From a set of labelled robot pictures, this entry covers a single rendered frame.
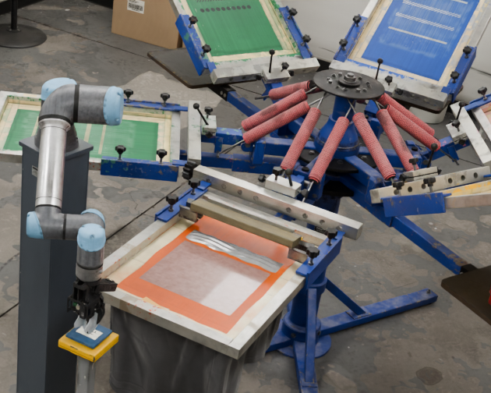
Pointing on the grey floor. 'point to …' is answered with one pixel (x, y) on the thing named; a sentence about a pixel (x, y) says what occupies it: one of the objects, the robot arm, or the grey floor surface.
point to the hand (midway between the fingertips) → (90, 328)
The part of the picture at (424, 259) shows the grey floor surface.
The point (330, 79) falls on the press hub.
